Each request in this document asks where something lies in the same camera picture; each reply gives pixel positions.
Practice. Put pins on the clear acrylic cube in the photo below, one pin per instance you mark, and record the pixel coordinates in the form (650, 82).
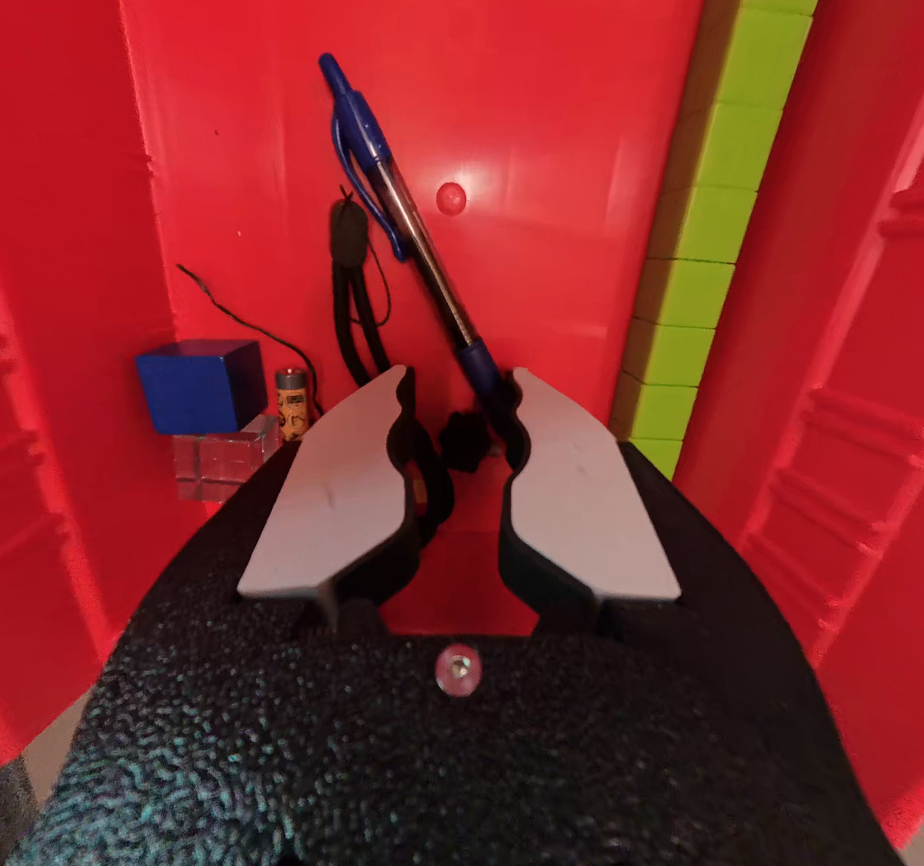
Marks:
(217, 465)

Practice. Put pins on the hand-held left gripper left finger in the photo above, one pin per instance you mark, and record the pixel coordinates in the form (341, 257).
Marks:
(332, 520)

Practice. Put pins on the red plastic bin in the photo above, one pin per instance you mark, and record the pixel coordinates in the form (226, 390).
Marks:
(549, 87)

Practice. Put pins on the blue cube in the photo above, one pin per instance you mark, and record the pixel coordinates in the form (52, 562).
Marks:
(202, 387)

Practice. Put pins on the small brown battery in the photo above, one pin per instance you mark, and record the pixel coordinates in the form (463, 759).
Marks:
(293, 404)

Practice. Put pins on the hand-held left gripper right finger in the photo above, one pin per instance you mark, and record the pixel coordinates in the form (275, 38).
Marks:
(592, 520)

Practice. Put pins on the blue ballpoint pen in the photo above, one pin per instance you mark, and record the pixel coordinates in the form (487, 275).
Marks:
(412, 224)

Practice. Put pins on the green block bar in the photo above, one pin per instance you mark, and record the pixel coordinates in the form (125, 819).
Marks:
(722, 159)

